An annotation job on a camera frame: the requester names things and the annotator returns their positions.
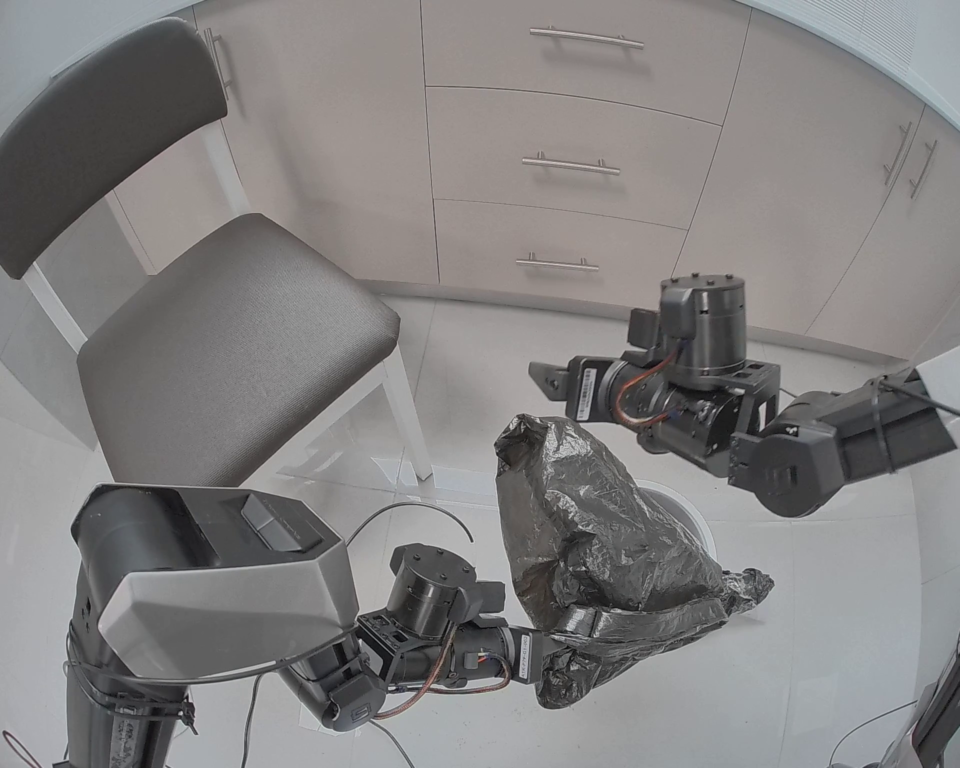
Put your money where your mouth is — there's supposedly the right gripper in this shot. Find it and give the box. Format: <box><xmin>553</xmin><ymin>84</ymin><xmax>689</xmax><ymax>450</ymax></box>
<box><xmin>527</xmin><ymin>355</ymin><xmax>734</xmax><ymax>475</ymax></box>

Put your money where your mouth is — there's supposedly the black plastic bag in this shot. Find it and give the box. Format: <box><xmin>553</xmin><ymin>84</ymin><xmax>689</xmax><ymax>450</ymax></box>
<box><xmin>493</xmin><ymin>411</ymin><xmax>732</xmax><ymax>710</ymax></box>

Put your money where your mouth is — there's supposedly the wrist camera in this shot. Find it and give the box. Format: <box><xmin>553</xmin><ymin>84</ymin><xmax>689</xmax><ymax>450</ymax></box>
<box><xmin>471</xmin><ymin>577</ymin><xmax>508</xmax><ymax>627</ymax></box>
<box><xmin>627</xmin><ymin>306</ymin><xmax>667</xmax><ymax>354</ymax></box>

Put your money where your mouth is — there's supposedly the black cable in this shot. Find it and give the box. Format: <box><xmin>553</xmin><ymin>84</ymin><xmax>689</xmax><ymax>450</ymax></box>
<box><xmin>341</xmin><ymin>504</ymin><xmax>475</xmax><ymax>556</ymax></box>
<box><xmin>243</xmin><ymin>671</ymin><xmax>410</xmax><ymax>768</ymax></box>

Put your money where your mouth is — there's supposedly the white trash bin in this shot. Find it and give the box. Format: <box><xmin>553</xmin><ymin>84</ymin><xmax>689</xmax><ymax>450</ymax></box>
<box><xmin>641</xmin><ymin>486</ymin><xmax>715</xmax><ymax>579</ymax></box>

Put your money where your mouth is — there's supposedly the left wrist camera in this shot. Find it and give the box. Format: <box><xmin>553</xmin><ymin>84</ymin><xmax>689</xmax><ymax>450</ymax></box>
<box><xmin>471</xmin><ymin>577</ymin><xmax>508</xmax><ymax>627</ymax></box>

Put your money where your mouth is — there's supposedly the grey chair with white frame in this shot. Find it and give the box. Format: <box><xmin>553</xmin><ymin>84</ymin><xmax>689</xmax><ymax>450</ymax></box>
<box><xmin>0</xmin><ymin>16</ymin><xmax>435</xmax><ymax>492</ymax></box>

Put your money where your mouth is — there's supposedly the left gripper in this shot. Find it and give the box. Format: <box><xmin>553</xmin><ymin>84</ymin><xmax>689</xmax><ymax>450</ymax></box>
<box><xmin>448</xmin><ymin>606</ymin><xmax>603</xmax><ymax>689</ymax></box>

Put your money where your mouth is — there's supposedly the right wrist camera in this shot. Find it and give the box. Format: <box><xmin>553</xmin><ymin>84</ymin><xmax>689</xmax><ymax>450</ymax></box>
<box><xmin>627</xmin><ymin>306</ymin><xmax>667</xmax><ymax>354</ymax></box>

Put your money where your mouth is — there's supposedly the beige cabinet with drawers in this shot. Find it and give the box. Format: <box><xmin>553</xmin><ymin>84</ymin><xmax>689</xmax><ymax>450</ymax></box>
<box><xmin>112</xmin><ymin>0</ymin><xmax>960</xmax><ymax>361</ymax></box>

